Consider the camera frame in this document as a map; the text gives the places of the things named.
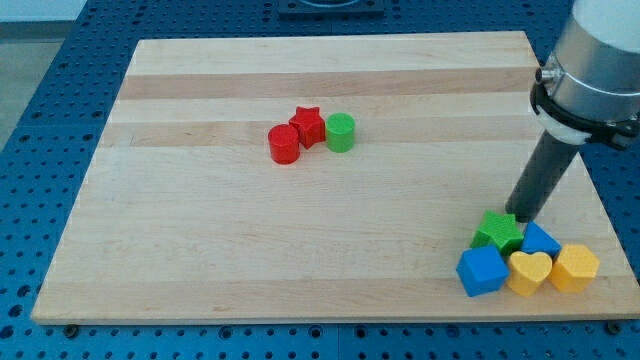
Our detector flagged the green star block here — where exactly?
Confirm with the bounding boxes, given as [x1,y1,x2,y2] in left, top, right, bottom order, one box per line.
[470,210,524,256]

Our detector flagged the blue triangle block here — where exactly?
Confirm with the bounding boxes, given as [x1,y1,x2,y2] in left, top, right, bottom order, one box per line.
[520,222,562,258]

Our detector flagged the red cylinder block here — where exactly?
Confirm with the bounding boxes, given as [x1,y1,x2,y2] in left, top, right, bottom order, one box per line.
[267,124,300,165]

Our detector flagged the red star block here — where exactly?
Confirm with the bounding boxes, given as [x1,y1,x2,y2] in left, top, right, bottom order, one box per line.
[289,106,326,149]

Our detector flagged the yellow heart block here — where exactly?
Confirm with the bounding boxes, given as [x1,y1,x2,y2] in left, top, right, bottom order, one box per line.
[506,251,553,297]

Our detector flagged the yellow hexagon block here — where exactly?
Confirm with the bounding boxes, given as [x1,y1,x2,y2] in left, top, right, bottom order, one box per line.
[548,244,600,293]

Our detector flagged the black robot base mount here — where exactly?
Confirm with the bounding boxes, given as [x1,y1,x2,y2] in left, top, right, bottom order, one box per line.
[277,0,385,18]

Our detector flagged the wooden board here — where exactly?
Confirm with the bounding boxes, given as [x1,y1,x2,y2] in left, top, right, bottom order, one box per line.
[31,31,639,325]

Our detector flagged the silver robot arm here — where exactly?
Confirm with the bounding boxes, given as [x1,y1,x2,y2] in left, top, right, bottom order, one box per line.
[505,0,639,223]

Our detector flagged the green cylinder block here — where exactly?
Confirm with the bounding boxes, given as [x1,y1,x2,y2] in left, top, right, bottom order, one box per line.
[325,113,355,153]

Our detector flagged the blue cube block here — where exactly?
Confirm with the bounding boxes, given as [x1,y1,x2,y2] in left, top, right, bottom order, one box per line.
[456,245,510,297]

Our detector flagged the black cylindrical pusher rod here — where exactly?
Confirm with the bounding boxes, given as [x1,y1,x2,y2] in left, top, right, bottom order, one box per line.
[505,131,579,223]

